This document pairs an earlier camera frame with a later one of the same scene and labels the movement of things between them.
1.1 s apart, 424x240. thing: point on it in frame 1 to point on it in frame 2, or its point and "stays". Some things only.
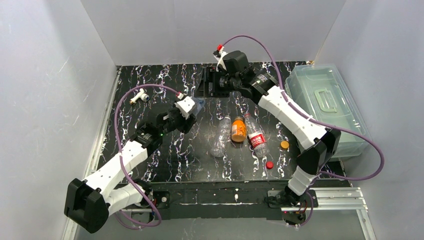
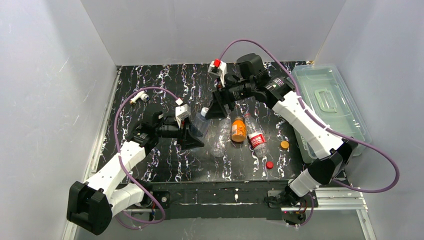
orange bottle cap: x=284 y=144 stays
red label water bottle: x=256 y=136 stays
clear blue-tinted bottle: x=199 y=103 to x=199 y=125
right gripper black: x=212 y=81 to x=224 y=97
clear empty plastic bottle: x=219 y=147 stays
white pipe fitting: x=144 y=96 stays
